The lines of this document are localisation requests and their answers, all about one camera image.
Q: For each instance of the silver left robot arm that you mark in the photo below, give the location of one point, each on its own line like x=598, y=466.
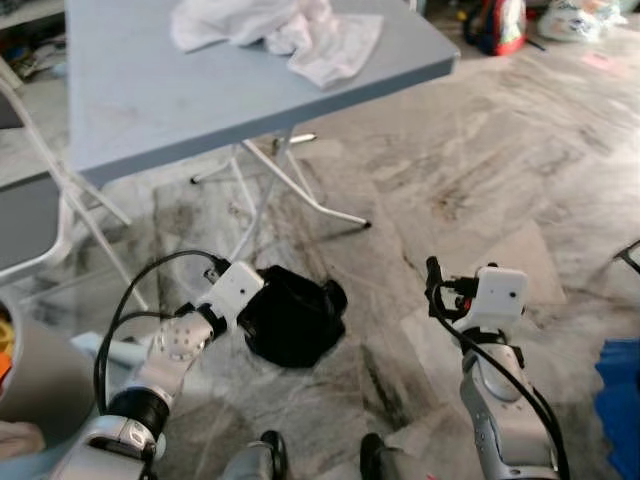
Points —
x=175, y=345

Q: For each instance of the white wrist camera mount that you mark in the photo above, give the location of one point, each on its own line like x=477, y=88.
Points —
x=500, y=295
x=237, y=290

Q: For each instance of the white shirt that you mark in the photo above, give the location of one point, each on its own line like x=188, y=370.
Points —
x=300, y=35

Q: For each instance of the yellow cloth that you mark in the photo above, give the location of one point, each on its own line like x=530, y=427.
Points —
x=6, y=350

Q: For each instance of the dark navy shorts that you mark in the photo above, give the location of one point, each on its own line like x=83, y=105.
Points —
x=290, y=320

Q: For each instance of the blue shirt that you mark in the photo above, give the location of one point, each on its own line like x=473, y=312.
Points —
x=620, y=410

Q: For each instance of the white printed plastic bag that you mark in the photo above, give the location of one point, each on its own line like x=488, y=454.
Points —
x=575, y=20

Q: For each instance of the pink paper slip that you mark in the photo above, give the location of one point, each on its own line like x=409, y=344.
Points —
x=597, y=61

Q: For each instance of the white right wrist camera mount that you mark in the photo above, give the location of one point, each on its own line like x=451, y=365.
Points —
x=500, y=295

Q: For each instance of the aluminium basin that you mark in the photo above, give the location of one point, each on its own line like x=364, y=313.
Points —
x=50, y=380

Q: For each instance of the grey folding table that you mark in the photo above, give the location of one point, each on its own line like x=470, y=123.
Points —
x=200, y=90

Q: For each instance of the red blue backpack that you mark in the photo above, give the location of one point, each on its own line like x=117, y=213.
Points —
x=500, y=25

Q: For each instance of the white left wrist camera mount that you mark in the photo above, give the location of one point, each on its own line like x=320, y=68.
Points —
x=237, y=290

